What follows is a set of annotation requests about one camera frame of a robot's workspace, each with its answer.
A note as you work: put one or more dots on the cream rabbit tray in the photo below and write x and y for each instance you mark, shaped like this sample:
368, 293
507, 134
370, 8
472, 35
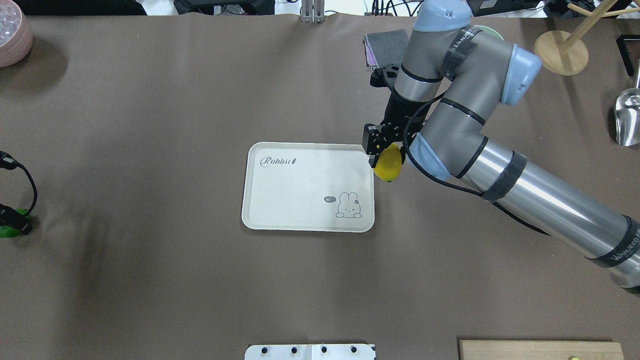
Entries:
293, 186

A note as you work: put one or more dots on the pink bowl with ice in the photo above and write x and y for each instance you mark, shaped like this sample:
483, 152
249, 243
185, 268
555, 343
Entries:
16, 36

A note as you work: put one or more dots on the metal scoop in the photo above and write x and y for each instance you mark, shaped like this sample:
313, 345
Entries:
627, 115

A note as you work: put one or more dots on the wooden cutting board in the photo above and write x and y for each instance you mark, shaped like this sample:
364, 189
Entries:
539, 350

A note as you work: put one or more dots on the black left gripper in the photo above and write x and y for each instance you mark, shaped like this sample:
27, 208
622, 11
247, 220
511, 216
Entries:
15, 218

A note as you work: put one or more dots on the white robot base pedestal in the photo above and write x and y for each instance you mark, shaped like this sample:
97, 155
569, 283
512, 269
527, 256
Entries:
320, 351

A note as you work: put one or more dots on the aluminium frame post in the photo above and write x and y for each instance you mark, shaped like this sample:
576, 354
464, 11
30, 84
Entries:
312, 11

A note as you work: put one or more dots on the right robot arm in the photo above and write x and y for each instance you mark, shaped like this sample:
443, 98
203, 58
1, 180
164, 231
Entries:
481, 115

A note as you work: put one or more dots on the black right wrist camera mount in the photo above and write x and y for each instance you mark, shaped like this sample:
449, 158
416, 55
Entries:
385, 76

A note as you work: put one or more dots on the yellow lemon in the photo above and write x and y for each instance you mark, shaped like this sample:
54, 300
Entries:
389, 164

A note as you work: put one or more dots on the grey folded cloth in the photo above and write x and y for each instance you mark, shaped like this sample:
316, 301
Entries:
385, 48

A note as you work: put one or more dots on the mint green bowl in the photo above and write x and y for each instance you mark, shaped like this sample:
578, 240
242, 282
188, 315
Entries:
488, 31

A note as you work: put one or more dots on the wooden mug tree stand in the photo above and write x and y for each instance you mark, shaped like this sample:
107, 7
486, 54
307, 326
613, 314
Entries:
564, 53

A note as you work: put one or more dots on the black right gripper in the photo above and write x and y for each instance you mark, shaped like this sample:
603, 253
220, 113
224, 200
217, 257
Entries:
399, 112

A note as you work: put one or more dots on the green lime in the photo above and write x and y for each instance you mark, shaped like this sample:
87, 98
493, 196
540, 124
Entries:
10, 229

